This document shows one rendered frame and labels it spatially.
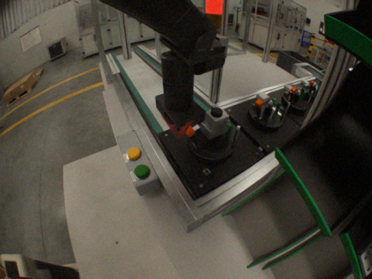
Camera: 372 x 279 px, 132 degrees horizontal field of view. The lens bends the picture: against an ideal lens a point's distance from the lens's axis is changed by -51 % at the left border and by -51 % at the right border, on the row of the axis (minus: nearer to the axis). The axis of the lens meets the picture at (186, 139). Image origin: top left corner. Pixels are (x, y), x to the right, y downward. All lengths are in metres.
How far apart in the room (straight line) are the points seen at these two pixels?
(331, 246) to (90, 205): 0.66
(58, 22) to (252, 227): 8.49
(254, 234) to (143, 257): 0.30
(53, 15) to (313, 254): 8.74
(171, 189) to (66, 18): 8.21
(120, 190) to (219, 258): 0.37
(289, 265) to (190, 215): 0.27
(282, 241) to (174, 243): 0.29
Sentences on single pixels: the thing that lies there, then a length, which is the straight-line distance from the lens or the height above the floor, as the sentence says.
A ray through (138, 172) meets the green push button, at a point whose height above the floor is 0.97.
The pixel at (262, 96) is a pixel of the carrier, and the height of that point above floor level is 0.99.
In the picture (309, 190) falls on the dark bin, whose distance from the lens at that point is 0.22.
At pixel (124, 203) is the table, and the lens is 0.56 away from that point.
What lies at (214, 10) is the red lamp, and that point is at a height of 1.32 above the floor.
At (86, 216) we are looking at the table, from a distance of 0.60.
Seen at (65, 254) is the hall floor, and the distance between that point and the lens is 1.72.
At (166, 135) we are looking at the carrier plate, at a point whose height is 0.97.
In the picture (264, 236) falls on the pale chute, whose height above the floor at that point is 1.02.
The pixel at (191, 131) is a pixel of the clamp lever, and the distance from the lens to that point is 0.40.
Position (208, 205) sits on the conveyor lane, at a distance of 0.42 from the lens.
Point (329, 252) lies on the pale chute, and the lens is 0.39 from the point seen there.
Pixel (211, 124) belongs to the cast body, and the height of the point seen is 1.06.
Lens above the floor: 1.35
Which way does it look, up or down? 48 degrees down
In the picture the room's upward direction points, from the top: straight up
